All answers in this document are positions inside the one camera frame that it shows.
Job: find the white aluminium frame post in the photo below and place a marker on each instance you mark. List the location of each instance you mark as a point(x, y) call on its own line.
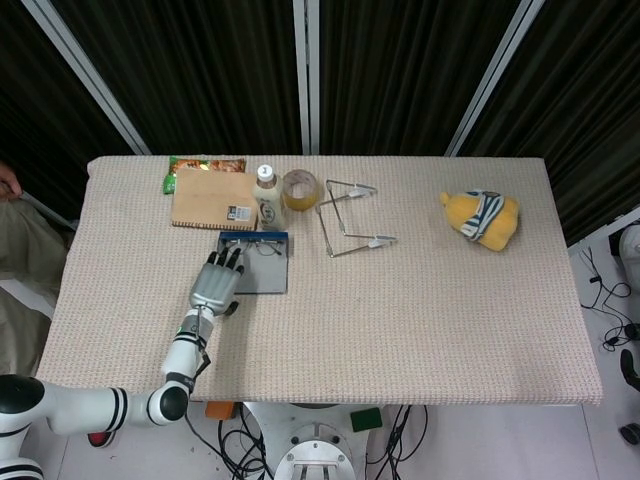
point(306, 75)
point(85, 70)
point(492, 75)

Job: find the blue eyeglasses case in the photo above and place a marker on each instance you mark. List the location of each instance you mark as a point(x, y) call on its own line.
point(265, 270)

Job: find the white black machine part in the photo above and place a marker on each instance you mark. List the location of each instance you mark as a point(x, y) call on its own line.
point(627, 245)

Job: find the milk tea bottle white cap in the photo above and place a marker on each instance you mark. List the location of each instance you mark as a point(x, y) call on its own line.
point(268, 205)

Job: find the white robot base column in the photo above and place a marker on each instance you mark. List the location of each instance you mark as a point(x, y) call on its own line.
point(312, 445)

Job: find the beige woven tablecloth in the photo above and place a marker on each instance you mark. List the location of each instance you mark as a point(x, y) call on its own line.
point(350, 325)

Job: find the person in beige clothes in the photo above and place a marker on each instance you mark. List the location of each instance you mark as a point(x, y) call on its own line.
point(22, 270)

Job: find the black chair caster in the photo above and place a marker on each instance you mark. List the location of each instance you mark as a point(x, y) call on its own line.
point(631, 400)

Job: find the brown spiral notebook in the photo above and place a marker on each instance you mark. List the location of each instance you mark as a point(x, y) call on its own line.
point(215, 205)

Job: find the yellow plush toy striped cloth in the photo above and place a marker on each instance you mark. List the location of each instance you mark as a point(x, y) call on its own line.
point(482, 216)

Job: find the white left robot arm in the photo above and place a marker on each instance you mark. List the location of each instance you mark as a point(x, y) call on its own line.
point(100, 400)

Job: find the clear packing tape roll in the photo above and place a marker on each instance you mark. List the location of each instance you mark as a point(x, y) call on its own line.
point(300, 192)

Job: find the green box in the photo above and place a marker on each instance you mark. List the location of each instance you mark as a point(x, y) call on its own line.
point(366, 419)

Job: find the red round button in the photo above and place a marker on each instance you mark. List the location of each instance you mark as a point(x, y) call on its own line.
point(102, 439)

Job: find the thin-framed eyeglasses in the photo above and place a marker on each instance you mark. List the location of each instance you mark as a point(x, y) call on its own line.
point(257, 246)

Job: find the orange box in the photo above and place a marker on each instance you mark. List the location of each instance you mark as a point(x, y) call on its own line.
point(218, 410)

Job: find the green orange snack bag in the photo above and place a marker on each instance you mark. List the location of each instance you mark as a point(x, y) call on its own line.
point(200, 166)

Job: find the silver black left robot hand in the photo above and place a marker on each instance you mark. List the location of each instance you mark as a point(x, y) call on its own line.
point(215, 288)

